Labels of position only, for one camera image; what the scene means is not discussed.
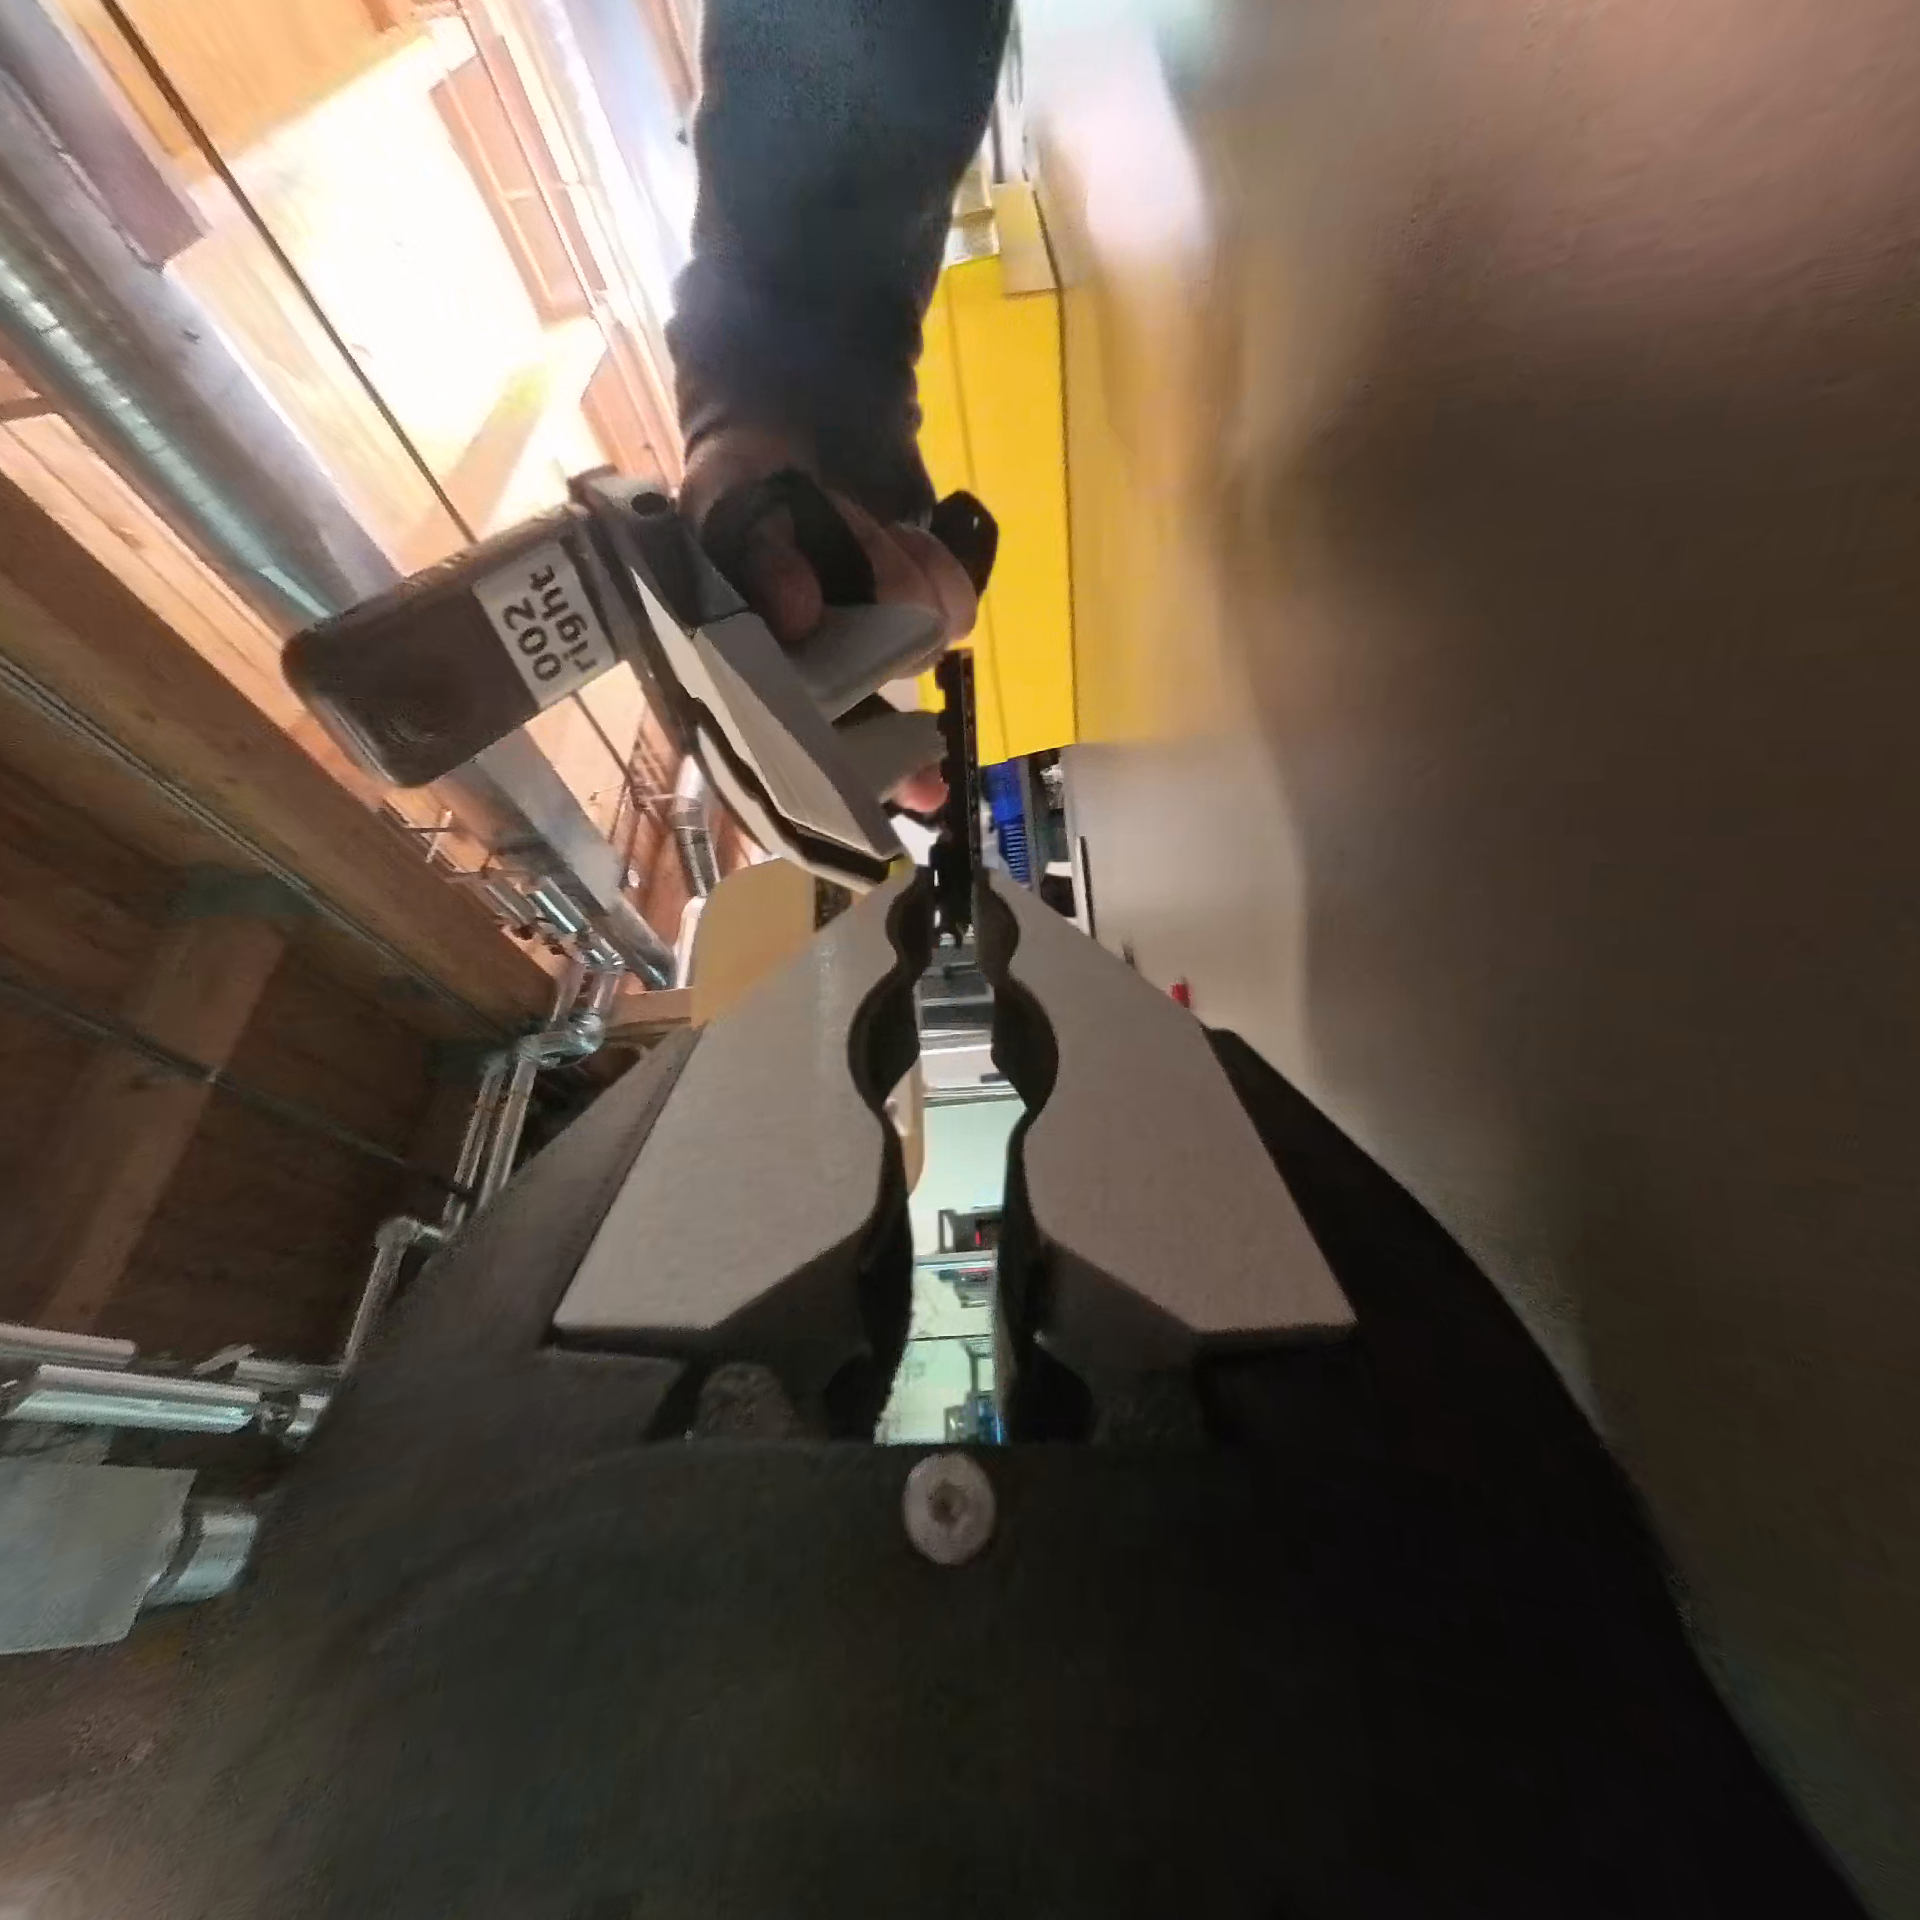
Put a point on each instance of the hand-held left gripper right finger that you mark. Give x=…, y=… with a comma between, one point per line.
x=1186, y=1201

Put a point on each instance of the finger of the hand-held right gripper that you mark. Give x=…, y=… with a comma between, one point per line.
x=818, y=858
x=781, y=721

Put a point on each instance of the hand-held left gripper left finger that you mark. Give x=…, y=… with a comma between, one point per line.
x=736, y=1169

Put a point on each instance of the black lego plate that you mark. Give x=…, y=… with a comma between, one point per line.
x=955, y=749

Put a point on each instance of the person's right forearm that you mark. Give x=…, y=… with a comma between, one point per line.
x=839, y=227

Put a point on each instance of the person's right hand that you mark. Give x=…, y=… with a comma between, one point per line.
x=795, y=592

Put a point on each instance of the light wooden table board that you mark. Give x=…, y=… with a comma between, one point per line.
x=748, y=946

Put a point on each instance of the blue plastic rack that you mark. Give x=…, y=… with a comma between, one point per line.
x=1027, y=819

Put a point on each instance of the silver metal pipes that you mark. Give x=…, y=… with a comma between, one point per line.
x=450, y=1169

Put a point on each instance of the yellow plastic bin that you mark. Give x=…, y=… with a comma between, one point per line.
x=1002, y=480

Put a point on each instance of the silver ventilation duct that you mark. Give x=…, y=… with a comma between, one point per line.
x=152, y=330

